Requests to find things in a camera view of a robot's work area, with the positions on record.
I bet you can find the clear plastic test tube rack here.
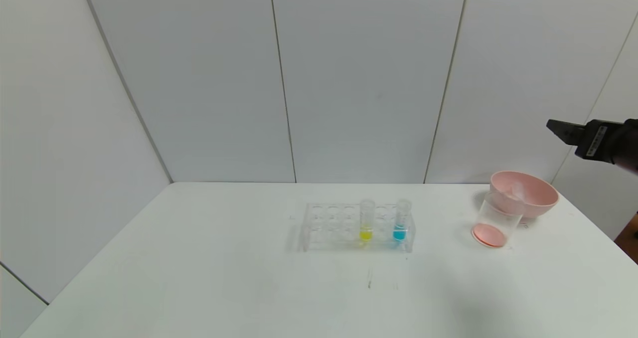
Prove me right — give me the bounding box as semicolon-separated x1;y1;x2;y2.
298;202;415;254

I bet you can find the clear plastic cup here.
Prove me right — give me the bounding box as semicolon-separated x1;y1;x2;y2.
471;193;524;249

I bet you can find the test tube with yellow pigment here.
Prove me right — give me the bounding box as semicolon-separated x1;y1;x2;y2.
359;199;375;242

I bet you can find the test tube with red pigment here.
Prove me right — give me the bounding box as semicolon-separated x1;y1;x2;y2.
504;181;527;202

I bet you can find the pink bowl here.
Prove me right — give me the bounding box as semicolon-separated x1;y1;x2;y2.
489;171;559;221

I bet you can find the test tube with blue pigment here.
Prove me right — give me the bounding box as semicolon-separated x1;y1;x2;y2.
392;199;412;243

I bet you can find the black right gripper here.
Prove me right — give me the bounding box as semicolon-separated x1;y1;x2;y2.
546;118;638;173

